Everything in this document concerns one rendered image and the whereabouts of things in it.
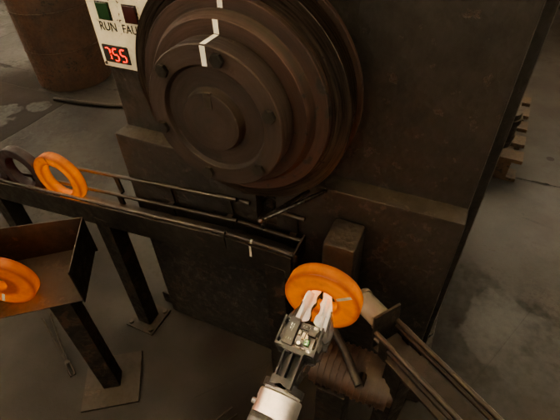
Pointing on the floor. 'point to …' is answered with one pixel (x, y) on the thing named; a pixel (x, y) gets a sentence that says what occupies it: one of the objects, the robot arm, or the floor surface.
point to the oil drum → (59, 42)
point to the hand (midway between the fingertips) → (323, 291)
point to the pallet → (513, 144)
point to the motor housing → (323, 369)
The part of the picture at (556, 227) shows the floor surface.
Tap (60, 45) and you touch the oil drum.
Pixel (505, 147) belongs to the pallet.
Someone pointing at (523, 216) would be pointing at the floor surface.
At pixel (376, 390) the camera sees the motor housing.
